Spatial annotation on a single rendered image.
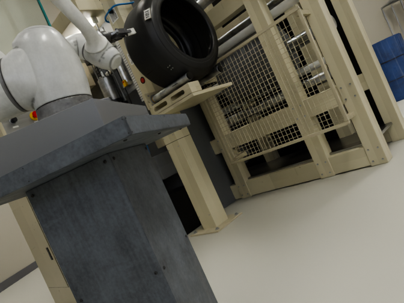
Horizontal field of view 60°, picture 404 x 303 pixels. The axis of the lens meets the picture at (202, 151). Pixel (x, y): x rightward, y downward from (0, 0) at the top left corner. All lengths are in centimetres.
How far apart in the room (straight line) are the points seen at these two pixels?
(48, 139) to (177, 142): 144
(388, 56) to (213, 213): 336
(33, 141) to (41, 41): 27
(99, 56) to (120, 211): 89
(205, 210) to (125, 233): 144
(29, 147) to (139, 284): 41
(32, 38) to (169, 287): 71
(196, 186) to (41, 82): 145
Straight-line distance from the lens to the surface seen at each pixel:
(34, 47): 102
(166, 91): 207
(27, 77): 100
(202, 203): 227
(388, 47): 498
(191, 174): 223
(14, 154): 93
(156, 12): 201
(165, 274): 89
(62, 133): 85
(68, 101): 97
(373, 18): 931
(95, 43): 160
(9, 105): 105
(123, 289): 93
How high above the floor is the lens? 54
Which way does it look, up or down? 1 degrees down
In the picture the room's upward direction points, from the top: 24 degrees counter-clockwise
